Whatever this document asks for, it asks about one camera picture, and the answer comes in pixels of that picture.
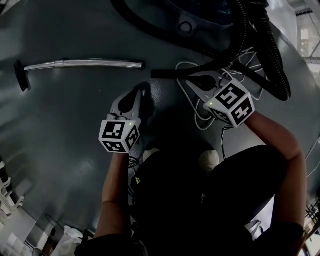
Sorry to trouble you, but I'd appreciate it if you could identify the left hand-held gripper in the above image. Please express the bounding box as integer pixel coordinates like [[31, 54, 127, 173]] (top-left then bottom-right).
[[98, 88, 146, 154]]

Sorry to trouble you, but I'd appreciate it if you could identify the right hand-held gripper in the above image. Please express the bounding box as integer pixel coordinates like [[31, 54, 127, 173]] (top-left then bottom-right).
[[186, 71, 256, 129]]

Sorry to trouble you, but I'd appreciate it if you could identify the metal vacuum wand with nozzle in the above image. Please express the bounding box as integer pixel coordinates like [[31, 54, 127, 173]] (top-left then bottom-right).
[[23, 57, 146, 72]]

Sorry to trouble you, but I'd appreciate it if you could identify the black corrugated vacuum hose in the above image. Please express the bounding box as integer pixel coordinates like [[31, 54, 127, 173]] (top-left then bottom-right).
[[109, 0, 293, 102]]

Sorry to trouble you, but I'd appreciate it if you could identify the black rectangular brush head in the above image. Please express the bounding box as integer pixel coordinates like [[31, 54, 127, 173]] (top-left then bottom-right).
[[13, 60, 32, 93]]

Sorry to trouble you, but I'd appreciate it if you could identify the person's right forearm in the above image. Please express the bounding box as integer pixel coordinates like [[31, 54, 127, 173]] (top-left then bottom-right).
[[242, 111, 308, 176]]

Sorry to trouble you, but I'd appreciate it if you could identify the person's left forearm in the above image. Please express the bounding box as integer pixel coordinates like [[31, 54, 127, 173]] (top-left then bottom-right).
[[94, 151, 133, 238]]

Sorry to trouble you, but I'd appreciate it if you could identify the red and blue vacuum cleaner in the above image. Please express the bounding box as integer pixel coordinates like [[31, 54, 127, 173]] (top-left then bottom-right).
[[163, 0, 237, 38]]

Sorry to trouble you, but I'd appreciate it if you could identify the white shoe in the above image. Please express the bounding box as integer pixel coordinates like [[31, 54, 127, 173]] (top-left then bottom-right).
[[198, 149, 221, 176], [142, 147, 161, 164]]

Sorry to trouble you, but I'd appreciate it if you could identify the white metal shelving rack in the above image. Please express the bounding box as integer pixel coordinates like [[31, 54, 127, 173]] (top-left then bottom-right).
[[294, 0, 320, 66]]

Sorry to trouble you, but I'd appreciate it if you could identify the person's black clothing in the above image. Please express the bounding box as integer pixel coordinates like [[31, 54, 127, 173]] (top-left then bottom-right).
[[74, 143, 306, 256]]

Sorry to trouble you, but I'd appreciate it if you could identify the white plastic bag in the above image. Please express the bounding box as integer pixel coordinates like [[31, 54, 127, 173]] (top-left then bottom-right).
[[59, 224, 84, 256]]

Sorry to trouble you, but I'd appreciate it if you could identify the white vacuum power cable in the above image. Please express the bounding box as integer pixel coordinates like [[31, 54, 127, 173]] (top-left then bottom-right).
[[174, 46, 270, 131]]

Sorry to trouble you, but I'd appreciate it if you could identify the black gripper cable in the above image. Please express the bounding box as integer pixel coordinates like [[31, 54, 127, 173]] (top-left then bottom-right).
[[219, 125, 230, 161]]

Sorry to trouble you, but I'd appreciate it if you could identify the white shoulder strap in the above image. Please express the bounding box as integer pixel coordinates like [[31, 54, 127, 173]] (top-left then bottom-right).
[[243, 219, 264, 242]]

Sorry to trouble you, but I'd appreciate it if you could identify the black wire rack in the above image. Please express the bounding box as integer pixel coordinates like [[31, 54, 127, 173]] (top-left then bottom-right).
[[304, 196, 320, 226]]

